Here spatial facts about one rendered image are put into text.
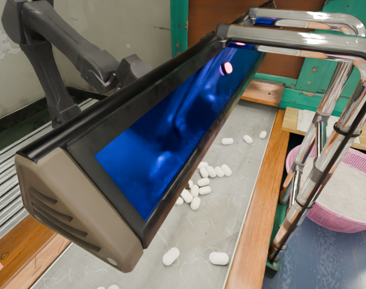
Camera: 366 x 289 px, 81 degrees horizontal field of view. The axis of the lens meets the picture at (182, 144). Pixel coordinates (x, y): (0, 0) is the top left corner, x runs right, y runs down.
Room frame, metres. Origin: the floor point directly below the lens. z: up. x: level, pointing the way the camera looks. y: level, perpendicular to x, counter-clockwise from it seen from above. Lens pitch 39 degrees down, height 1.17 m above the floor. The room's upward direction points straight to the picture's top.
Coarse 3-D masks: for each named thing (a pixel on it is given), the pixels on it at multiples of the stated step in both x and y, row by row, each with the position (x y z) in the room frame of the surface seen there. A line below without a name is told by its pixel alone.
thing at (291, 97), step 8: (288, 88) 0.72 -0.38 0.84; (288, 96) 0.71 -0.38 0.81; (296, 96) 0.70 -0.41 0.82; (304, 96) 0.69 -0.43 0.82; (312, 96) 0.68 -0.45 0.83; (320, 96) 0.67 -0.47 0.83; (248, 104) 0.78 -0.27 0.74; (256, 104) 0.78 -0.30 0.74; (264, 104) 0.78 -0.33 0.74; (280, 104) 0.72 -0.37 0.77; (288, 104) 0.71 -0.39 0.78; (296, 104) 0.70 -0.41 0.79; (304, 104) 0.68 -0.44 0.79; (312, 104) 0.67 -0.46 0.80; (336, 104) 0.64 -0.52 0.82; (344, 104) 0.63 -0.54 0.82; (336, 112) 0.64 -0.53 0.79
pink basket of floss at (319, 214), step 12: (288, 156) 0.44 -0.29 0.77; (312, 156) 0.48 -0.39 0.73; (360, 156) 0.44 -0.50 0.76; (288, 168) 0.39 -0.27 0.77; (360, 168) 0.43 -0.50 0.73; (312, 216) 0.30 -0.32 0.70; (324, 216) 0.28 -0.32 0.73; (336, 216) 0.26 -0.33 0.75; (336, 228) 0.27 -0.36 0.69; (348, 228) 0.26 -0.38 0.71; (360, 228) 0.25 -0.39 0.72
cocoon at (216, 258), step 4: (212, 252) 0.18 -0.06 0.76; (216, 252) 0.18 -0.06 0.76; (212, 256) 0.17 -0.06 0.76; (216, 256) 0.17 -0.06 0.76; (220, 256) 0.17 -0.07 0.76; (224, 256) 0.17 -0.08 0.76; (212, 260) 0.17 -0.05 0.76; (216, 260) 0.17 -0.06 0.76; (220, 260) 0.17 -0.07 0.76; (224, 260) 0.17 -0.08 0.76; (228, 260) 0.17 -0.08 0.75; (224, 264) 0.16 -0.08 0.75
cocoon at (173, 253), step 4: (172, 248) 0.19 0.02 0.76; (176, 248) 0.19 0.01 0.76; (168, 252) 0.18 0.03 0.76; (172, 252) 0.18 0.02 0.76; (176, 252) 0.18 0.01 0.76; (164, 256) 0.18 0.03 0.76; (168, 256) 0.17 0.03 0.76; (172, 256) 0.18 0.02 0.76; (176, 256) 0.18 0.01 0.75; (164, 260) 0.17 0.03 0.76; (168, 260) 0.17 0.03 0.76; (172, 260) 0.17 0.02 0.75; (168, 264) 0.16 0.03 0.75
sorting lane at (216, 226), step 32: (224, 128) 0.61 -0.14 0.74; (256, 128) 0.61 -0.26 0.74; (224, 160) 0.45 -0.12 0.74; (256, 160) 0.45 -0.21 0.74; (224, 192) 0.34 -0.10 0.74; (192, 224) 0.25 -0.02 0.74; (224, 224) 0.25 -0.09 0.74; (64, 256) 0.18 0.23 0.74; (160, 256) 0.18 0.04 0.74; (192, 256) 0.18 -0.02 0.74; (32, 288) 0.13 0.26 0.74; (64, 288) 0.13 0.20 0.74; (96, 288) 0.13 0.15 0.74; (128, 288) 0.13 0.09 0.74; (160, 288) 0.13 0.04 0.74; (192, 288) 0.13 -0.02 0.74; (224, 288) 0.13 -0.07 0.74
